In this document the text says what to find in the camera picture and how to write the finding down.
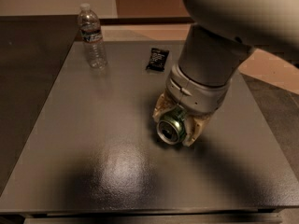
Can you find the clear plastic water bottle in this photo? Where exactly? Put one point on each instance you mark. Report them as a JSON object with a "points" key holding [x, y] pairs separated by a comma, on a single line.
{"points": [[92, 37]]}

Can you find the green soda can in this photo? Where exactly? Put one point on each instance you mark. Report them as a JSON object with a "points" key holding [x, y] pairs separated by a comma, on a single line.
{"points": [[171, 127]]}

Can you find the white-grey gripper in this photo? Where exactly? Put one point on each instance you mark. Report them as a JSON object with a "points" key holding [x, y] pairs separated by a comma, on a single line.
{"points": [[195, 94]]}

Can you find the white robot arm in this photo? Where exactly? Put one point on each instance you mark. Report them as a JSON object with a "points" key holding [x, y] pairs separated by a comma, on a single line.
{"points": [[224, 34]]}

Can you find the black snack packet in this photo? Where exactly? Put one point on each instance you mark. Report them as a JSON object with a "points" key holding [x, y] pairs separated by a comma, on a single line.
{"points": [[157, 59]]}

